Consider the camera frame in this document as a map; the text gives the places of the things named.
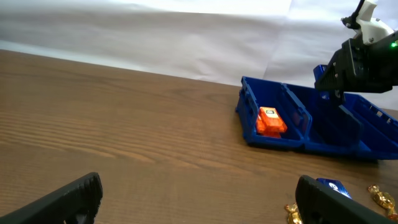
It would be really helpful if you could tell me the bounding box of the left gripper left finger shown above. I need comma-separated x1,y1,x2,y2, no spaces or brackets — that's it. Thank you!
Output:
0,172,103,224

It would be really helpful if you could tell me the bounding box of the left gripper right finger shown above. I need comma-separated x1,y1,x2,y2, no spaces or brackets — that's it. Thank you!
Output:
295,174,396,224

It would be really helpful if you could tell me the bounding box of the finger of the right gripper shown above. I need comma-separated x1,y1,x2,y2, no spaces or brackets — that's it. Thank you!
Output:
314,42,346,94

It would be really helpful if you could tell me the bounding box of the blue candy pack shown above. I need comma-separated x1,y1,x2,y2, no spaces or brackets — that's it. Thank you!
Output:
313,64,331,100
316,177,353,200

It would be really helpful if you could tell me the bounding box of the blue tray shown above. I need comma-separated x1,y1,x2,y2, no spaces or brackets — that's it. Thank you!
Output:
235,76,398,161

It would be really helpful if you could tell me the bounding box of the orange candy box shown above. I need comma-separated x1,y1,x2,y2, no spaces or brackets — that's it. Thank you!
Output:
255,114,282,139
258,106,288,134

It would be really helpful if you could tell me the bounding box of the black cable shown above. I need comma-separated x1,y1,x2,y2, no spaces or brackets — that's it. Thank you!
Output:
349,0,367,22

